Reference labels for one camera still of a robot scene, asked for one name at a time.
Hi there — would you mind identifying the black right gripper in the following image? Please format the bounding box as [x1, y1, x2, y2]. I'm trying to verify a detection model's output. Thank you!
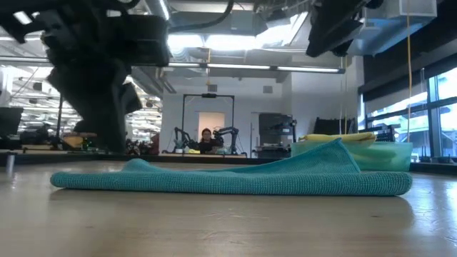
[306, 0, 385, 59]

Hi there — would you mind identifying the black panel stack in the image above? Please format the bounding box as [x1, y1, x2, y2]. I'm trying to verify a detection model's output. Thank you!
[313, 116, 358, 136]

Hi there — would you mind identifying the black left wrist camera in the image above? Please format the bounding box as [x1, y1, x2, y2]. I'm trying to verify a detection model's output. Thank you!
[106, 14, 171, 68]

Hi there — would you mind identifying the person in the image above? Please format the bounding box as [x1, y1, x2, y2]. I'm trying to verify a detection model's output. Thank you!
[197, 127, 223, 155]

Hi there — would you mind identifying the teal microfiber towel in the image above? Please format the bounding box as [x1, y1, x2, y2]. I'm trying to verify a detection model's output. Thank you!
[49, 138, 414, 197]

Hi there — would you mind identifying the black wall screen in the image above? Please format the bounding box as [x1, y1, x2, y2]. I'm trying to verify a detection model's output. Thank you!
[258, 112, 294, 136]

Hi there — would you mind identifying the black perforated rack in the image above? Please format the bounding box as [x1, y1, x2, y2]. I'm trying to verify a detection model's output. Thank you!
[365, 124, 396, 142]

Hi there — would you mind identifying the teal plastic tray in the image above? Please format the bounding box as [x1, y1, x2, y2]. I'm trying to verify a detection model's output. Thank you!
[291, 141, 414, 173]

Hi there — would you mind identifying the yellow towel with white label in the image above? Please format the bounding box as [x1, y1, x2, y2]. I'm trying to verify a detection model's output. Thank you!
[298, 131, 377, 148]

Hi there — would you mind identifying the long ceiling light bar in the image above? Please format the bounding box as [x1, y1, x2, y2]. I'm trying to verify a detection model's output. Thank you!
[0, 56, 346, 74]

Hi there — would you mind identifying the black camera rig frame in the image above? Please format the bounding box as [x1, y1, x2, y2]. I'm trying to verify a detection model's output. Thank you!
[56, 92, 64, 143]
[181, 93, 236, 143]

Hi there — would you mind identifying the pale pink panel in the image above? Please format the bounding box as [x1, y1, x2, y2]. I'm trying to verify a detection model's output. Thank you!
[198, 111, 226, 143]

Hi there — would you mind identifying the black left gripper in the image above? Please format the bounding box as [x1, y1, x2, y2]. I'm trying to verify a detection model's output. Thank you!
[0, 0, 144, 155]

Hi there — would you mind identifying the black left camera cable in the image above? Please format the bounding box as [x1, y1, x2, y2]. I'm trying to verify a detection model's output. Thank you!
[169, 0, 236, 34]

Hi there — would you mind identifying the bright green microfiber towel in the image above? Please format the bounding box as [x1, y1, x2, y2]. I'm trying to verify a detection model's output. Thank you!
[351, 144, 399, 168]

